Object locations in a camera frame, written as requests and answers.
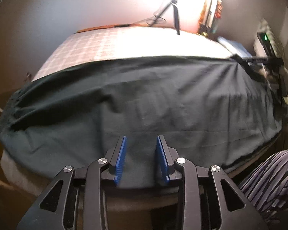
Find folded blue cloth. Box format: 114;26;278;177
217;36;252;58

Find purple striped trouser leg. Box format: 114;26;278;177
238;150;288;229

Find pink checked bed sheet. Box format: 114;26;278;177
33;26;232;80

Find folded silver tripod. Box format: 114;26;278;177
204;0;217;26

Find black power cable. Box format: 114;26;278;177
112;10;168;28

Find green striped white pillow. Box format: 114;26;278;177
253;18;288;149

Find dark green pants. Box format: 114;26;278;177
0;56;282;189

